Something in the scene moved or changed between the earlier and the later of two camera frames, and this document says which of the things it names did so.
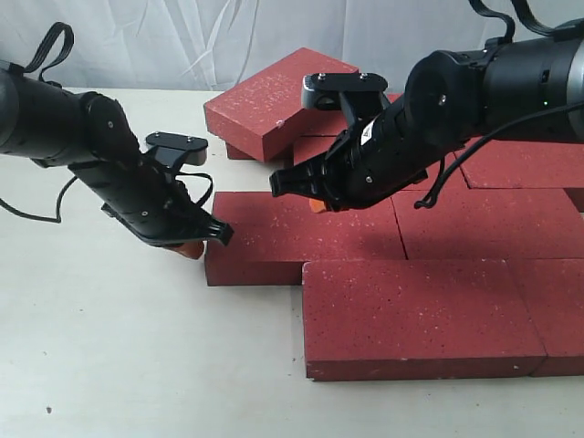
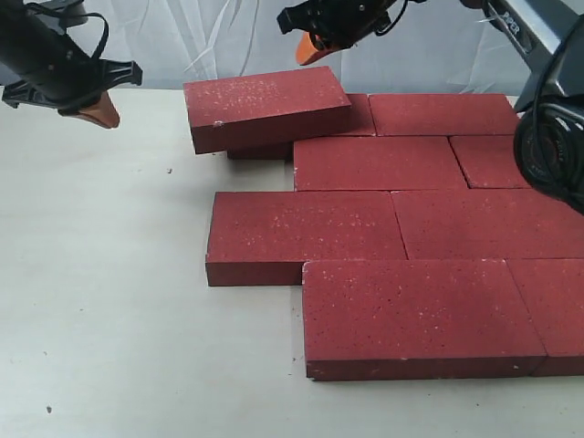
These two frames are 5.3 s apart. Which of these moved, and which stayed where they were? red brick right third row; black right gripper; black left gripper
Moved: black right gripper; black left gripper
Stayed: red brick right third row
